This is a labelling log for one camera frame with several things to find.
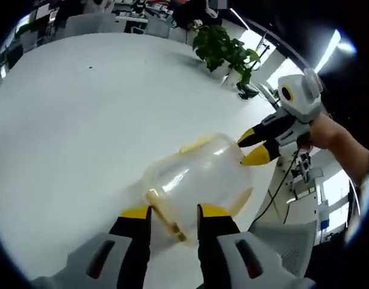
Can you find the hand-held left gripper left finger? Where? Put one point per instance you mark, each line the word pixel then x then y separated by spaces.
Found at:
pixel 133 241

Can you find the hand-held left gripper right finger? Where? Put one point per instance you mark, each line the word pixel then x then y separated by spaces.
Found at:
pixel 214 241

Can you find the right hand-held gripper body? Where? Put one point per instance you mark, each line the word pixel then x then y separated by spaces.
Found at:
pixel 304 96

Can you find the clear container with plastic buckle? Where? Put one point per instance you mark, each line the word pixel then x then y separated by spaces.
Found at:
pixel 199 180

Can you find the person's right hand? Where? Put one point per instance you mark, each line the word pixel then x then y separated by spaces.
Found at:
pixel 319 132

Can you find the ceiling light strip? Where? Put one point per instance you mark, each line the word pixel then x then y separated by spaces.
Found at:
pixel 327 51

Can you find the black tripod stand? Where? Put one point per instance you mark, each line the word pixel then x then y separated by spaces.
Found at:
pixel 263 48

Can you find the grey mesh office chair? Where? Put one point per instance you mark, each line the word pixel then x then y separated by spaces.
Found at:
pixel 295 234

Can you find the green potted plant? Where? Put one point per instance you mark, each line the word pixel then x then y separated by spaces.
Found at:
pixel 220 48

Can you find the white office chair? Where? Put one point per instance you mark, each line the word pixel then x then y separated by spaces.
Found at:
pixel 157 26
pixel 88 25

